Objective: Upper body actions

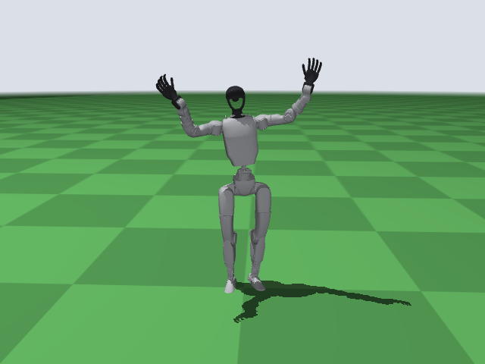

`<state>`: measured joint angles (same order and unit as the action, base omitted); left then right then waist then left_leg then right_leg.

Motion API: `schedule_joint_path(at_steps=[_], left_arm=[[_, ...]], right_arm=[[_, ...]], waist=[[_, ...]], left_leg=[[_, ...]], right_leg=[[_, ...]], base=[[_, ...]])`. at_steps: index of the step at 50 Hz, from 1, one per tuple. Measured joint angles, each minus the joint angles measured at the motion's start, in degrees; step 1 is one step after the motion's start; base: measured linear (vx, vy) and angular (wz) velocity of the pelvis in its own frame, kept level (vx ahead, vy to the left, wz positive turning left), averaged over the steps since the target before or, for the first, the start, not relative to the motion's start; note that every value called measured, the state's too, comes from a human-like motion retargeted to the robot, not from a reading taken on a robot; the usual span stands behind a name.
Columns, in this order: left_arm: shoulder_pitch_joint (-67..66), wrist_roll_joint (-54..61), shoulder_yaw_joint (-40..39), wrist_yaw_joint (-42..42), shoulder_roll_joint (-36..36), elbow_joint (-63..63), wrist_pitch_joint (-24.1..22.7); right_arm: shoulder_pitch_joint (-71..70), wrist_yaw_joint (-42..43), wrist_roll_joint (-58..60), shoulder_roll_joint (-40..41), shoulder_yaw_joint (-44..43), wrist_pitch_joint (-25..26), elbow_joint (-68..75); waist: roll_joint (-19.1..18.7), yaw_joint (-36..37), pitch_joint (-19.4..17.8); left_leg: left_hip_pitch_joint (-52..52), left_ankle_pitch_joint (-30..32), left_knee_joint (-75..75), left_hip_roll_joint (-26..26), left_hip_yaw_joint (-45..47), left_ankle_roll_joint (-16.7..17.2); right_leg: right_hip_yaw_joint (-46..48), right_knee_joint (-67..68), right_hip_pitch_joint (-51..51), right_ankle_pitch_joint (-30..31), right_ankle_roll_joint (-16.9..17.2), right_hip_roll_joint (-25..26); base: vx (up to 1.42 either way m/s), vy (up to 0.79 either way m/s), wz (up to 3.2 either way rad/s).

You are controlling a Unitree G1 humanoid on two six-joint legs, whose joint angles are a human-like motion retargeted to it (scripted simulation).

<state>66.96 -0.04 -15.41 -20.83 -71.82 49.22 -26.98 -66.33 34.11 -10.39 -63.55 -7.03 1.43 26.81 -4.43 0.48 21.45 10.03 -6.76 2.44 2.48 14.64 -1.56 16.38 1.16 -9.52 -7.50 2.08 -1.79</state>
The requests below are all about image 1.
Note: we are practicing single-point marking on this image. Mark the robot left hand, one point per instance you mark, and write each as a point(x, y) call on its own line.
point(311, 75)

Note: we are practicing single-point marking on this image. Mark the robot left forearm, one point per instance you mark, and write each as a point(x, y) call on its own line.
point(304, 99)

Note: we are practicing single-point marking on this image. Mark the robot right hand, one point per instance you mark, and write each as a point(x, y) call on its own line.
point(168, 91)

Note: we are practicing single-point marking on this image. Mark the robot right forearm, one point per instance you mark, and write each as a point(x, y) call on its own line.
point(183, 112)

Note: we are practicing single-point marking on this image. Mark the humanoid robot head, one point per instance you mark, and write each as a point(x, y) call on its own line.
point(234, 93)

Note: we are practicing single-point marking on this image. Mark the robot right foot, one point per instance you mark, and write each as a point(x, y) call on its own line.
point(230, 285)

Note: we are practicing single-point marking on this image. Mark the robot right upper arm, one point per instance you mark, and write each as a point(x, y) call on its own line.
point(213, 128)

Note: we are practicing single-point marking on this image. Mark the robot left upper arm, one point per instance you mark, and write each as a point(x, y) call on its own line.
point(264, 121)

